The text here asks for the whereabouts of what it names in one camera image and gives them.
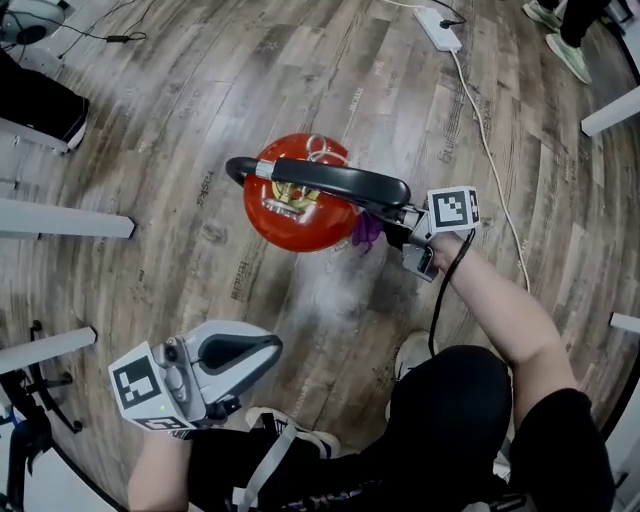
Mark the person's black shirt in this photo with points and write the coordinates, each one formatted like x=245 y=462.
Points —
x=560 y=450

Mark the purple cloth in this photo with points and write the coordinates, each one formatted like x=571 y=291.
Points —
x=367 y=232

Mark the person's left leg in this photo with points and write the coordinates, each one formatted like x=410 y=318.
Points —
x=225 y=465

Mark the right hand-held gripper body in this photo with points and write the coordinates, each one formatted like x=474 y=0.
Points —
x=452 y=210

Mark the person's right hand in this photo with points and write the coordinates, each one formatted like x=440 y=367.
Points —
x=450 y=250

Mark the white round floor stand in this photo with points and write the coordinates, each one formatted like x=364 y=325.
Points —
x=50 y=12

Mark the silver wristwatch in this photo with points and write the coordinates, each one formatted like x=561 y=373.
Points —
x=181 y=435

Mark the person's left shoe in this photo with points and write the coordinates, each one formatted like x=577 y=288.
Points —
x=300 y=432

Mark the black office chair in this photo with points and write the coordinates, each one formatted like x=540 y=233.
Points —
x=20 y=395

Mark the person's right leg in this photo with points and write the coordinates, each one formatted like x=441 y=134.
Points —
x=450 y=410

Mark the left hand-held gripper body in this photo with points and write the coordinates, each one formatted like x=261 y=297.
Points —
x=145 y=385

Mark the person's shoe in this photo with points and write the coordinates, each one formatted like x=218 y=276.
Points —
x=300 y=432
x=412 y=350

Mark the person's right shoe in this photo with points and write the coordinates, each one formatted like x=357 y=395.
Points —
x=412 y=350

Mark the red fire extinguisher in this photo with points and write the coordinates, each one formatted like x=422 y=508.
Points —
x=300 y=225

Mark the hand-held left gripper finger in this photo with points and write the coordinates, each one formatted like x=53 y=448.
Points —
x=240 y=380
x=230 y=329

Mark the person's left forearm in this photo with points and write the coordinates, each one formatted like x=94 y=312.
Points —
x=160 y=475

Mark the person's leg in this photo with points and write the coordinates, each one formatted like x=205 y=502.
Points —
x=450 y=410
x=225 y=465

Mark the white power strip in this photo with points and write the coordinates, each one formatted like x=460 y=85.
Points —
x=437 y=30

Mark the person's right forearm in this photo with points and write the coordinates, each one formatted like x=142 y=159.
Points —
x=510 y=320

